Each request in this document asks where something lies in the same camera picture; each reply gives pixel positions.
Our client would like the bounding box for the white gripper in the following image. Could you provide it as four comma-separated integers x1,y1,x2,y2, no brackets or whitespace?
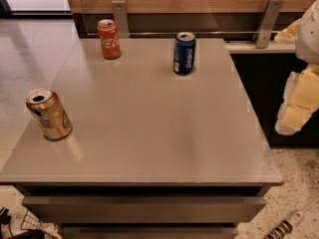
274,0,319,135

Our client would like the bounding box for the metal bracket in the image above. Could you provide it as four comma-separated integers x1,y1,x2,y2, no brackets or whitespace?
112,0,130,39
253,0,284,49

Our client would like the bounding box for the orange soda can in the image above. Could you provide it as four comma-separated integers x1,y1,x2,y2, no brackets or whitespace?
26,87,73,140

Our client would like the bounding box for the right metal bracket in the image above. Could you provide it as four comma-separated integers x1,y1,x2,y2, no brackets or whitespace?
253,0,284,49

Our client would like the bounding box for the white power cable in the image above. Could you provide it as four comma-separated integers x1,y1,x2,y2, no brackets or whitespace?
301,197,319,214

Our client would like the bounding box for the red cola can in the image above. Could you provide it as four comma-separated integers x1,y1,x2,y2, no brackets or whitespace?
97,19,121,60

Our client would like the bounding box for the grey drawer cabinet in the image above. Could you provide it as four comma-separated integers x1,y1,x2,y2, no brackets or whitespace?
1,39,283,239

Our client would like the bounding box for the left metal bracket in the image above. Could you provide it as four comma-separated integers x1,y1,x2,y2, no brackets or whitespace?
112,0,130,39

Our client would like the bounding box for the blue cola can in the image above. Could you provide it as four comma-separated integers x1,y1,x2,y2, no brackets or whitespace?
173,32,196,76

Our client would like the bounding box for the black wire basket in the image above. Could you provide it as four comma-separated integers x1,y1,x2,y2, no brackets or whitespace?
0,206,48,239

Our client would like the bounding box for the white power strip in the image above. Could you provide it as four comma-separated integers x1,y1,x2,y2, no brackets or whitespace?
263,210,304,239

